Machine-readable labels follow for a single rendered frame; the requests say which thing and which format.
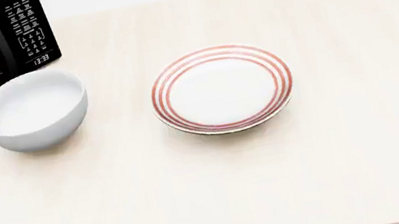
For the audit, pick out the white plate with red rings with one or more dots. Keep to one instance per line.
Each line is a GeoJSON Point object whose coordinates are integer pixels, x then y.
{"type": "Point", "coordinates": [221, 91]}

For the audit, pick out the white ceramic bowl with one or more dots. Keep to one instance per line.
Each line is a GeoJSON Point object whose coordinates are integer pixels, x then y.
{"type": "Point", "coordinates": [35, 113]}

